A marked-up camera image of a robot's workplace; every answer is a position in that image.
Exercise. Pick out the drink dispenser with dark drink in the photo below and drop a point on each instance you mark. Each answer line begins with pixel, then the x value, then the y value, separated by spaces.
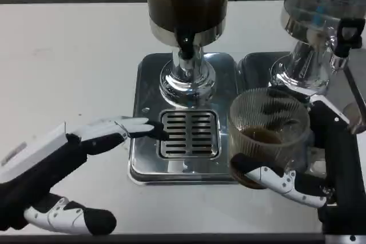
pixel 187 1

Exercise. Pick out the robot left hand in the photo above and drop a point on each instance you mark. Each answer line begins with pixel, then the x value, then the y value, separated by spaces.
pixel 43 164

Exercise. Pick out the black tap of dark dispenser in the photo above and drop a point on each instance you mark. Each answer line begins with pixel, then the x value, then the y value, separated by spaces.
pixel 185 45

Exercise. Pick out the clear ribbed glass cup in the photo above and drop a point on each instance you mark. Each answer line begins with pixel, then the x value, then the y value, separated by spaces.
pixel 266 147

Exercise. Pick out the clear-tank steel drink dispenser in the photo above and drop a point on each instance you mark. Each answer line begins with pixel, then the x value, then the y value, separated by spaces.
pixel 311 12

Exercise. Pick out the steel drip tray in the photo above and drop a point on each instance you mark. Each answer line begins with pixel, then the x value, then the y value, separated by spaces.
pixel 254 69
pixel 145 152

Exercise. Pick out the black tap of clear dispenser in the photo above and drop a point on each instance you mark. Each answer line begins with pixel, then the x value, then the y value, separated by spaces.
pixel 347 36

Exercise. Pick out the slotted steel tray grid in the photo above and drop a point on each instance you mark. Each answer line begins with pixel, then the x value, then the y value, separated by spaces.
pixel 188 134

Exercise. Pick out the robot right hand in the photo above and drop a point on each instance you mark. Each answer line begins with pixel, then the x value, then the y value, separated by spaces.
pixel 343 169

